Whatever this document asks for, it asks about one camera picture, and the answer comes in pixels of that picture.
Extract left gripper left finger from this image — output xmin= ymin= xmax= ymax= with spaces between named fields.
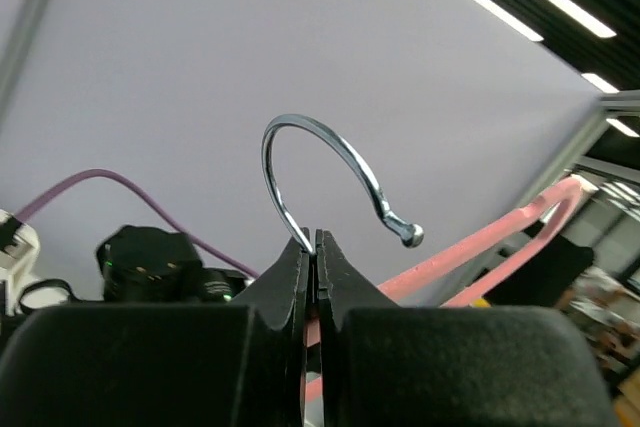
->
xmin=1 ymin=241 xmax=310 ymax=426

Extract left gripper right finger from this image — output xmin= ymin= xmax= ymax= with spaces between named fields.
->
xmin=316 ymin=230 xmax=618 ymax=426

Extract pink hanger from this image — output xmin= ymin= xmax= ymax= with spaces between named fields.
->
xmin=299 ymin=114 xmax=584 ymax=403

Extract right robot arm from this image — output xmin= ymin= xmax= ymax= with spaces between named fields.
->
xmin=96 ymin=225 xmax=249 ymax=303

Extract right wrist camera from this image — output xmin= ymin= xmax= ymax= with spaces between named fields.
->
xmin=1 ymin=210 xmax=41 ymax=291

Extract aluminium frame post right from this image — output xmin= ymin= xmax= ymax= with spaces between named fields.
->
xmin=515 ymin=90 xmax=639 ymax=207

